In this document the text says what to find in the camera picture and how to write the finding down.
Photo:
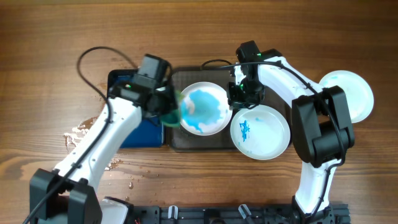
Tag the green scrubbing sponge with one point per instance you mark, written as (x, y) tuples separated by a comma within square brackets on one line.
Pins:
[(173, 116)]

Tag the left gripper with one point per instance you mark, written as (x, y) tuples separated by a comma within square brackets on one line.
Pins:
[(173, 104)]

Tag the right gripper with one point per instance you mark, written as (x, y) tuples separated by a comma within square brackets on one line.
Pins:
[(236, 102)]

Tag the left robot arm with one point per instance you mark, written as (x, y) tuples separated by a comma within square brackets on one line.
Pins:
[(67, 194)]

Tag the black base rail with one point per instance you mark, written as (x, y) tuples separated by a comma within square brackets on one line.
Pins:
[(270, 214)]

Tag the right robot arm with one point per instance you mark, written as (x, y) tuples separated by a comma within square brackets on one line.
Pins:
[(322, 130)]

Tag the black tray with blue water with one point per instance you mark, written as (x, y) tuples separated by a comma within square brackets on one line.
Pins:
[(150, 132)]

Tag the white plate blue stain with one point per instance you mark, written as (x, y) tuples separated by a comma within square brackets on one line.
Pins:
[(359, 94)]

